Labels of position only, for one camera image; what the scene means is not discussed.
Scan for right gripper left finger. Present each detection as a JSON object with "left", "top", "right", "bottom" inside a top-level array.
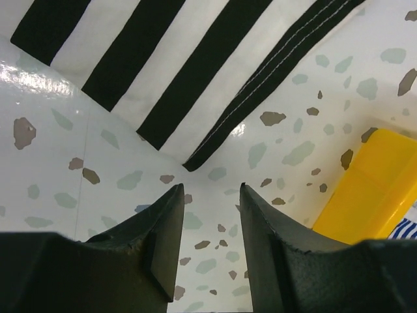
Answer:
[{"left": 1, "top": 184, "right": 184, "bottom": 312}]

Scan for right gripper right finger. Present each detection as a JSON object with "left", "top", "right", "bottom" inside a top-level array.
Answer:
[{"left": 240, "top": 184, "right": 416, "bottom": 312}]

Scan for black white striped tank top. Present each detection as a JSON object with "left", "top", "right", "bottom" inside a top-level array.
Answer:
[{"left": 1, "top": 1, "right": 361, "bottom": 171}]

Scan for navy white striped tank top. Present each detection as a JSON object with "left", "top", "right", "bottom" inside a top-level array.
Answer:
[{"left": 388, "top": 218, "right": 417, "bottom": 239}]

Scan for yellow plastic bin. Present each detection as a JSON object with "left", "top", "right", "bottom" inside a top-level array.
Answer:
[{"left": 312, "top": 129, "right": 416, "bottom": 245}]

